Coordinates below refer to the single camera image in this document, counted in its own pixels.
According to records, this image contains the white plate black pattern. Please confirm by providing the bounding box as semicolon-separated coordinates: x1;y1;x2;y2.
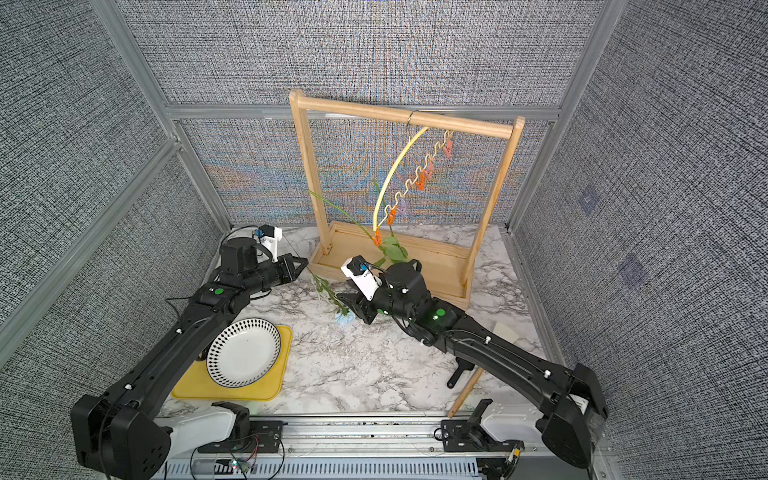
206;318;282;388

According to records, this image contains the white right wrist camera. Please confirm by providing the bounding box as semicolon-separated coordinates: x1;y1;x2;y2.
340;255;382;301

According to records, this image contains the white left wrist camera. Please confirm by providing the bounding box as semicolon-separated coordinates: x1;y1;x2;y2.
256;224;283;263

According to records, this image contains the pink clip top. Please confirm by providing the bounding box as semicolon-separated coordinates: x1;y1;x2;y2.
443;138;453;160

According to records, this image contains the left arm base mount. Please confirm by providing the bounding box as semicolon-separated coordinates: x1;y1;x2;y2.
198;401;283;454

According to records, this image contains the wooden hanging rack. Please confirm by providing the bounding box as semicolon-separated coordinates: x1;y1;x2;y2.
288;89;527;311

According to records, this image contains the pink clip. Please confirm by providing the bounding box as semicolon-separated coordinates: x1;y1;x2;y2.
443;138;453;160
422;160;434;182

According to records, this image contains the wooden spatula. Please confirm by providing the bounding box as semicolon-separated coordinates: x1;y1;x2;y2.
447;323;520;418

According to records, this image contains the yellow wavy clothes hanger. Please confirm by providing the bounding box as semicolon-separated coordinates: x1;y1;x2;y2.
371;127;454;230

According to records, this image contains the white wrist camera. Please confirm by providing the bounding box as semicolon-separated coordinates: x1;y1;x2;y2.
340;255;382;301
256;224;283;263

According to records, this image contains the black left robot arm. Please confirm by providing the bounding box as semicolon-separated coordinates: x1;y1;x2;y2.
71;237;309;479

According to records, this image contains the black hair brush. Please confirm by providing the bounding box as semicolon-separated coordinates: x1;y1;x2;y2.
446;357;475;389

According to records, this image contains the peach artificial rose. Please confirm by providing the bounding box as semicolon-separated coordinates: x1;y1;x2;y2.
309;190;408;266

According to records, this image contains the blue artificial carnation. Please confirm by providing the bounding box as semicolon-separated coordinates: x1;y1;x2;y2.
310;270;356;325

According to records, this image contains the yellow tray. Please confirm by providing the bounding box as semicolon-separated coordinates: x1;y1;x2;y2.
170;325;293;402

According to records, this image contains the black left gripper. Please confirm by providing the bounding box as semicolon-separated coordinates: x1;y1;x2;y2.
243;253;309;297

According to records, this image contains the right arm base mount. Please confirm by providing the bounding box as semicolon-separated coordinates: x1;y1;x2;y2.
433;399;525;458

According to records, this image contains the orange clip lowest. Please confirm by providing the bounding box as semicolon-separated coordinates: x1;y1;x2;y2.
373;229;383;248

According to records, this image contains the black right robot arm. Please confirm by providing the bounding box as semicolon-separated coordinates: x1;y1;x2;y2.
338;256;608;470

